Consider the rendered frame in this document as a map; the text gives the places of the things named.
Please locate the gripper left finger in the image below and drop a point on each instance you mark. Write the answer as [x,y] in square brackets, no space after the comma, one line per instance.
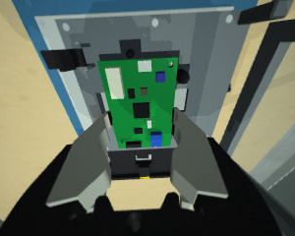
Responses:
[67,187]

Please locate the green circuit board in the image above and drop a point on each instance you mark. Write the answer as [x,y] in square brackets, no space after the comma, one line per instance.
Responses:
[140,95]

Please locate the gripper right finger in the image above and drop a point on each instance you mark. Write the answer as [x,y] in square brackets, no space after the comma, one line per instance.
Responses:
[211,182]

